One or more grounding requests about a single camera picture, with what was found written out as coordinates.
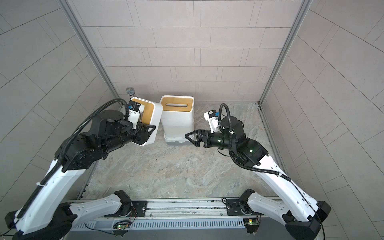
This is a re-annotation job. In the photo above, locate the bamboo lid tissue box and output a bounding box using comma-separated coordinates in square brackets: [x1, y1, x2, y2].
[131, 97, 163, 145]
[160, 95, 195, 130]

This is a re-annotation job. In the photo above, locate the grey lid tissue box front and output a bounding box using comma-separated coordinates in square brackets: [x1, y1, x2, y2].
[165, 129, 194, 139]

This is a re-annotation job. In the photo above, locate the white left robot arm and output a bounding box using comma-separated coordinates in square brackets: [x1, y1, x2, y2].
[5, 119, 159, 240]

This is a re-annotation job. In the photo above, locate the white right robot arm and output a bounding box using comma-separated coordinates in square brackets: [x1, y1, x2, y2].
[186, 130, 332, 240]

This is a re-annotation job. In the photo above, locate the microphone on black stand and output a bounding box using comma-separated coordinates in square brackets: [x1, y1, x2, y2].
[126, 87, 136, 98]

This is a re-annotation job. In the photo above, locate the white ventilation grille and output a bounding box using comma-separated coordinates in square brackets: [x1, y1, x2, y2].
[73, 218, 245, 232]

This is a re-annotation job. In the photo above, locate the right green circuit board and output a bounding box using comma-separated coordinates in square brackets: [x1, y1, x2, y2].
[243, 218, 260, 235]

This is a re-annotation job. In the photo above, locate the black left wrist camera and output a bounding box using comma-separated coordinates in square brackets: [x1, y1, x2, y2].
[89, 100, 143, 136]

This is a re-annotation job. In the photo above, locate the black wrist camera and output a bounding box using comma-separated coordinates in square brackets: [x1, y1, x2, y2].
[204, 110, 247, 141]
[89, 100, 143, 136]

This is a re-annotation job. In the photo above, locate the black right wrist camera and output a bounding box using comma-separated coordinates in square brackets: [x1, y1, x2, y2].
[204, 110, 247, 141]

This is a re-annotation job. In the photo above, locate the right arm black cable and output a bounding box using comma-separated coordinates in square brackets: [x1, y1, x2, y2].
[218, 103, 326, 240]

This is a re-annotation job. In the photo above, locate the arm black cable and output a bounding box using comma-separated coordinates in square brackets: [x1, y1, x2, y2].
[218, 103, 326, 240]
[0, 98, 130, 240]

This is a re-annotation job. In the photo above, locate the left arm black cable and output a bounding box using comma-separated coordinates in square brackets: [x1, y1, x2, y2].
[0, 98, 130, 240]

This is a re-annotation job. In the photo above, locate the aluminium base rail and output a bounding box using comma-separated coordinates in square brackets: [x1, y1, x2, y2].
[74, 196, 310, 221]

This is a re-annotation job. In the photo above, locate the aluminium corner post left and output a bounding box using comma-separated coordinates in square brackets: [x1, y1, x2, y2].
[58, 0, 119, 98]

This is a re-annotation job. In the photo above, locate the aluminium corner post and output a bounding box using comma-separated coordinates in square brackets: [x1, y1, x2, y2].
[258, 0, 314, 105]
[58, 0, 119, 98]

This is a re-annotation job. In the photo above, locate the aluminium corner post right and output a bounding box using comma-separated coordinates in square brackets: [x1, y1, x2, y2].
[258, 0, 314, 105]

